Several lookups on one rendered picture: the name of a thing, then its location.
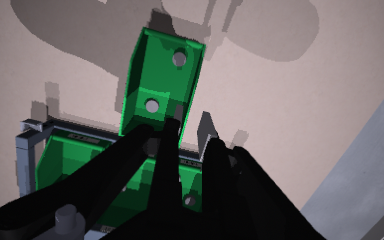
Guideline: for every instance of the dark grey metal shelf rack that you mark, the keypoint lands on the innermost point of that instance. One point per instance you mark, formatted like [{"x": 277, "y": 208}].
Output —
[{"x": 25, "y": 151}]

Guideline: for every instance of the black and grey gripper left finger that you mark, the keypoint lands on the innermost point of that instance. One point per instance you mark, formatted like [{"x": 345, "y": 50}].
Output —
[{"x": 68, "y": 209}]

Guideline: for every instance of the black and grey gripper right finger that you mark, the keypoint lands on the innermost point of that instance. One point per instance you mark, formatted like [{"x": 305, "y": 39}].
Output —
[{"x": 265, "y": 205}]

